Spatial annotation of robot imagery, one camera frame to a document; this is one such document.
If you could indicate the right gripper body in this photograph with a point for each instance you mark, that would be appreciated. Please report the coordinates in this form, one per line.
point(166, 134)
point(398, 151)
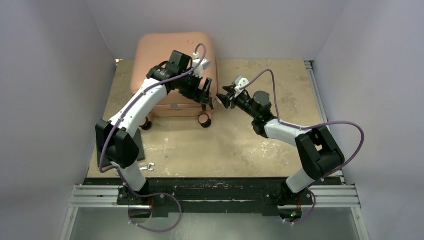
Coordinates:
point(242, 101)

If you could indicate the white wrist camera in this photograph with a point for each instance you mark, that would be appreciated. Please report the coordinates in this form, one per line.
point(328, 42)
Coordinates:
point(240, 84)
point(199, 65)

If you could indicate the pink suitcase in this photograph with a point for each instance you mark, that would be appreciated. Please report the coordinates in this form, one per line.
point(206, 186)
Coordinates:
point(170, 55)

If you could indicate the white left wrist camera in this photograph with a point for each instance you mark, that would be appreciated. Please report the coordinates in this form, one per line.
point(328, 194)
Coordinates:
point(199, 65)

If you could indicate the black flat notebook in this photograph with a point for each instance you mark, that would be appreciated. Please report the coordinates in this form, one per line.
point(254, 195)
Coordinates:
point(137, 139)

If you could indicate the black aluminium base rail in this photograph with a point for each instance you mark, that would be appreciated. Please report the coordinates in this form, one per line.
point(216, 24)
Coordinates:
point(258, 195)

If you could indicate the silver wrench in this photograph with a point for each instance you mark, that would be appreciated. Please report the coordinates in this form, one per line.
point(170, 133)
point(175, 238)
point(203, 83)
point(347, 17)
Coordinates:
point(149, 167)

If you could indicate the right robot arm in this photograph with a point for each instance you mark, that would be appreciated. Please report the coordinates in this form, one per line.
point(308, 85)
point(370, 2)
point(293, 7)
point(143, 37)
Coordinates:
point(317, 149)

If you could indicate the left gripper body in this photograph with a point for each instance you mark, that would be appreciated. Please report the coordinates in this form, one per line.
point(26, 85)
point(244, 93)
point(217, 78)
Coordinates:
point(188, 88)

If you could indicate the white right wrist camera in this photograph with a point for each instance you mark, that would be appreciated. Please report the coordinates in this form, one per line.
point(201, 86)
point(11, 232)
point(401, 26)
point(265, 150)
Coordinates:
point(240, 84)

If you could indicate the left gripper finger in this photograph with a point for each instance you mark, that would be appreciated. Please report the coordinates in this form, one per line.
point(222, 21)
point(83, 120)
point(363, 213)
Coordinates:
point(205, 92)
point(207, 104)

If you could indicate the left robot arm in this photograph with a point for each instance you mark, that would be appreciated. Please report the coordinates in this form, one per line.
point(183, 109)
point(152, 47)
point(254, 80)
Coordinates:
point(115, 138)

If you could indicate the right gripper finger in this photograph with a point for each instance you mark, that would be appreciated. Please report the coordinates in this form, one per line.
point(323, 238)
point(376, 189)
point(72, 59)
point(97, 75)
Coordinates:
point(224, 99)
point(230, 89)

